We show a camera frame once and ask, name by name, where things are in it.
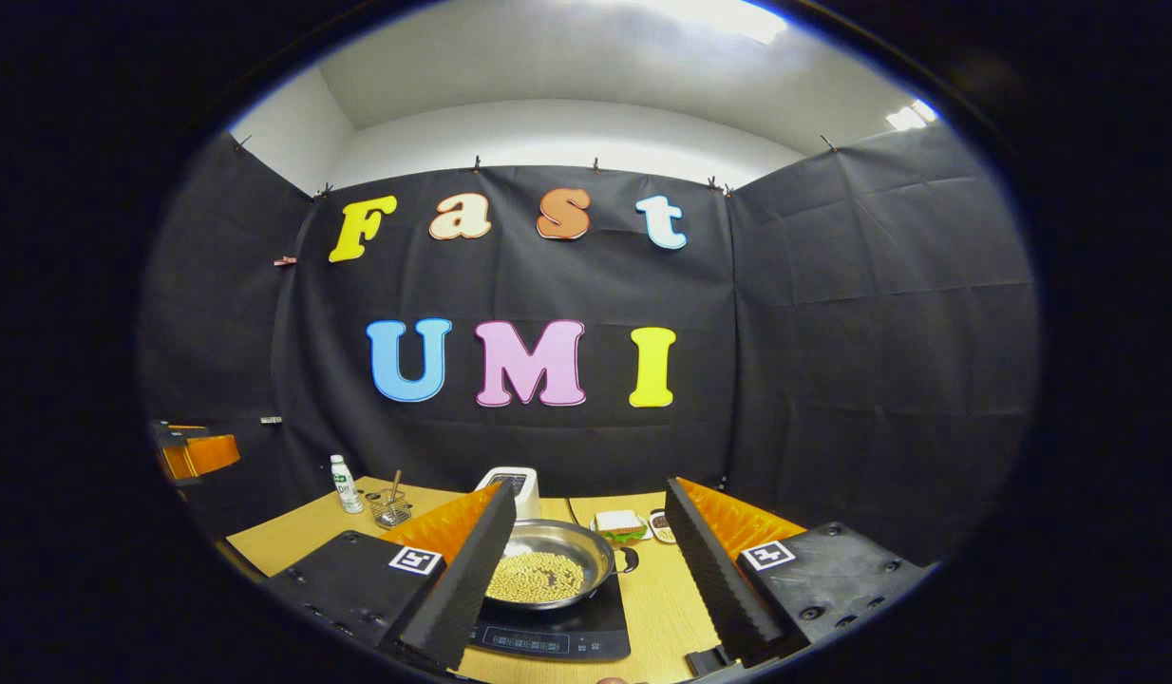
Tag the white bottle with green label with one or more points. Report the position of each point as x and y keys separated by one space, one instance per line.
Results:
x=346 y=486

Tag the white toaster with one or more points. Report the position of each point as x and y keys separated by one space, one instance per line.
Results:
x=524 y=484

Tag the white dish of beans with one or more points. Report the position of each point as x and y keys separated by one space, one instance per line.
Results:
x=662 y=527

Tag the sandwich on white plate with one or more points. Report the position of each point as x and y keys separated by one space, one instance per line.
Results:
x=619 y=525

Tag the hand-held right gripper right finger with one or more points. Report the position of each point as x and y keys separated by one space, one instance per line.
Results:
x=714 y=589

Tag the ceiling light panel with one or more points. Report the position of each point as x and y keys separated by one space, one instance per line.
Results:
x=719 y=17
x=911 y=114

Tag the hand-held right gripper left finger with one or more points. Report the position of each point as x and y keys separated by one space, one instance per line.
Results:
x=453 y=589

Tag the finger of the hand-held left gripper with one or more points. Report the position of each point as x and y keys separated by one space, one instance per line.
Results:
x=211 y=454
x=173 y=464

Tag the soybeans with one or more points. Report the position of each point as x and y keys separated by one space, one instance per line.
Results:
x=538 y=578

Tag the black induction cooktop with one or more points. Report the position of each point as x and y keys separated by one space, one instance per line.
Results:
x=548 y=636

